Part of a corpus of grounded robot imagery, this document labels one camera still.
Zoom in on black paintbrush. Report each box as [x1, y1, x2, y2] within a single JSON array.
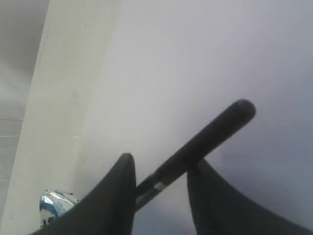
[[135, 99, 256, 212]]

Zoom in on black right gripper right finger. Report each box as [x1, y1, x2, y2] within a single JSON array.
[[187, 160, 313, 235]]

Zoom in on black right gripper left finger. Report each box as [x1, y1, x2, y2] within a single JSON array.
[[35, 153, 136, 235]]

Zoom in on white backdrop cloth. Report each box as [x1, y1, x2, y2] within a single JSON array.
[[0, 0, 51, 211]]

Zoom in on white paper sheet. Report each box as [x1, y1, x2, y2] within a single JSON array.
[[76, 0, 313, 228]]

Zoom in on white square paint-stained dish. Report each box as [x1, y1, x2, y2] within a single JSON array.
[[39, 190, 80, 228]]

